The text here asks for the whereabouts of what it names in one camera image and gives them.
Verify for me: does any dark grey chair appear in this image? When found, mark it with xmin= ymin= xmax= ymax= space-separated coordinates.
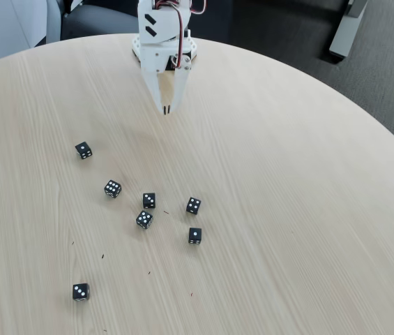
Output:
xmin=60 ymin=2 xmax=140 ymax=41

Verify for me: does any grey desk leg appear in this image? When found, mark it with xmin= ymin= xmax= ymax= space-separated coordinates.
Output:
xmin=328 ymin=0 xmax=368 ymax=59

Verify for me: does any red black gripper cable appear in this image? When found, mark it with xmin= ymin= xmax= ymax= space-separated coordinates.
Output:
xmin=151 ymin=0 xmax=188 ymax=69

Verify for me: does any red black arm cable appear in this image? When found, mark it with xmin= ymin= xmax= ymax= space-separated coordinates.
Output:
xmin=188 ymin=0 xmax=207 ymax=15

